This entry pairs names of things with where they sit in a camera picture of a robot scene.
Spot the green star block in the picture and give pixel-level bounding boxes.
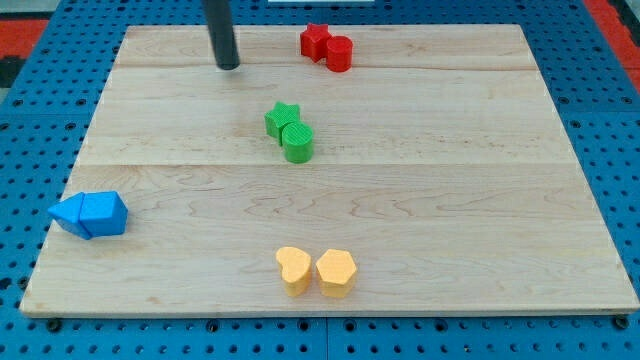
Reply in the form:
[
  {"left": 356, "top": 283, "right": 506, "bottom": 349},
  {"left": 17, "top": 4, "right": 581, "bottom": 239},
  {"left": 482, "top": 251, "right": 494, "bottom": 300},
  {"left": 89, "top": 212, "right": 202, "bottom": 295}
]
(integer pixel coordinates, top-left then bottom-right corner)
[{"left": 264, "top": 101, "right": 300, "bottom": 146}]

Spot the red star block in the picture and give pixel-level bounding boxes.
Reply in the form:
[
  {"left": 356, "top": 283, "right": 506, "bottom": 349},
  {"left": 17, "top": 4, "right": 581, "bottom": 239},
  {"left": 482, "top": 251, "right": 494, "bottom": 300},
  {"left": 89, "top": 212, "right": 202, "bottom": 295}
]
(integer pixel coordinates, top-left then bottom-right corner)
[{"left": 300, "top": 23, "right": 332, "bottom": 62}]

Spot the green cylinder block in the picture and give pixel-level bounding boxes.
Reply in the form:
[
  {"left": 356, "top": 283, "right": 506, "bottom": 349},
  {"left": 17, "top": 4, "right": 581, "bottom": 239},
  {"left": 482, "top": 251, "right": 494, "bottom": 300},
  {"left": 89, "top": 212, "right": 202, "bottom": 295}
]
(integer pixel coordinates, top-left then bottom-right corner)
[{"left": 281, "top": 122, "right": 314, "bottom": 163}]

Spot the light wooden board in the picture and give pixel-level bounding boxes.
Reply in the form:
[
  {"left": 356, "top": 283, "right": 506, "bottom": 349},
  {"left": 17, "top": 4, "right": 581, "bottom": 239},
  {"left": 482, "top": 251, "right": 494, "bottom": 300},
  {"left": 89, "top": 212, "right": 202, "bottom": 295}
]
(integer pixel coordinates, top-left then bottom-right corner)
[{"left": 20, "top": 24, "right": 639, "bottom": 318}]

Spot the yellow heart block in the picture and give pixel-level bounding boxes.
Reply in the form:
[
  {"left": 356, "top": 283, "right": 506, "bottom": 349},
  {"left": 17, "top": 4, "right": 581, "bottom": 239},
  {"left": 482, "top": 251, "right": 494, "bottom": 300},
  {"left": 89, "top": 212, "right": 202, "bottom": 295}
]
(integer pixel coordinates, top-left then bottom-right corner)
[{"left": 276, "top": 246, "right": 312, "bottom": 297}]

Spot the yellow hexagon block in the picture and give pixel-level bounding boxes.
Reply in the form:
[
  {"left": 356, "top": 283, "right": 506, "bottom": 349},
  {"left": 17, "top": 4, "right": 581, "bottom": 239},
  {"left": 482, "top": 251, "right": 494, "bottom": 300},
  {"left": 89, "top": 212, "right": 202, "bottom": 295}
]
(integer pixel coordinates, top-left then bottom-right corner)
[{"left": 316, "top": 249, "right": 358, "bottom": 298}]

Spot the red cylinder block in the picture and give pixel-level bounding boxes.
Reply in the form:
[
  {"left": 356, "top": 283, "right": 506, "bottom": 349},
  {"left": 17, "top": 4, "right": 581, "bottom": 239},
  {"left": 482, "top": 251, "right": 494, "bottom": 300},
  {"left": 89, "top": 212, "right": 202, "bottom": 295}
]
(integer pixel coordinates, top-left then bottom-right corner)
[{"left": 326, "top": 36, "right": 353, "bottom": 72}]

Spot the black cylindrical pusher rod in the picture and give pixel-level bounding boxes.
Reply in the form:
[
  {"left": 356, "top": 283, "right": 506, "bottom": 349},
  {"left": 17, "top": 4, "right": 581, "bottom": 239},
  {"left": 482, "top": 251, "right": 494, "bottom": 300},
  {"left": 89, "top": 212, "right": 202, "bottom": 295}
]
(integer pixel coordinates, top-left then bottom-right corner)
[{"left": 201, "top": 0, "right": 240, "bottom": 71}]

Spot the blue pentagon block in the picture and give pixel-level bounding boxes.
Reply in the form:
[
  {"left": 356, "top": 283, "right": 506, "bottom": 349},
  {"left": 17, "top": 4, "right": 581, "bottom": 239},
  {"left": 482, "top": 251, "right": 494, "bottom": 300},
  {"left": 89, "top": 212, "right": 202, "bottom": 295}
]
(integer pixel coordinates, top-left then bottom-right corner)
[{"left": 79, "top": 191, "right": 128, "bottom": 239}]

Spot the blue triangle block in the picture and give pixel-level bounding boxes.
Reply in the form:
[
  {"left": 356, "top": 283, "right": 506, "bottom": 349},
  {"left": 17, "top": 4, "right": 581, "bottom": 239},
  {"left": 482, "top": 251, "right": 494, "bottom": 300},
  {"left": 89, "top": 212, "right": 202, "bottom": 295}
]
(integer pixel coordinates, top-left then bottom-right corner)
[{"left": 48, "top": 192, "right": 92, "bottom": 240}]

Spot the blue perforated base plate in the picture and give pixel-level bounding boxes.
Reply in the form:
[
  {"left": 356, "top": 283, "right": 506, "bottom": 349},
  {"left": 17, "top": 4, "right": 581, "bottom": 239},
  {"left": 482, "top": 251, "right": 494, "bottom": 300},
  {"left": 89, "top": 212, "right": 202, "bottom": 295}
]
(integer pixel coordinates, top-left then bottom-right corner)
[{"left": 1, "top": 1, "right": 639, "bottom": 359}]

